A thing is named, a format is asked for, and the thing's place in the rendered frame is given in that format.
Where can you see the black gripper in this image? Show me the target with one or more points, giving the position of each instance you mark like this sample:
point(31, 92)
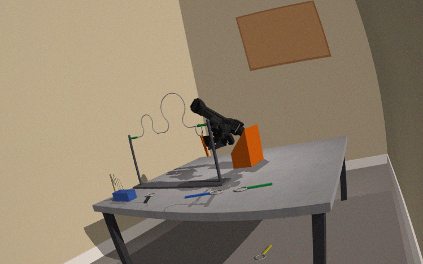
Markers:
point(220, 141)

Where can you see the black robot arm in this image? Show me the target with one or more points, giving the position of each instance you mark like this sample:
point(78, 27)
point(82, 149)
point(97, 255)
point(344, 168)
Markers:
point(217, 122)

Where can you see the blue block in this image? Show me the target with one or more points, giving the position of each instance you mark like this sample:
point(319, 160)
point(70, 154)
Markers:
point(124, 195)

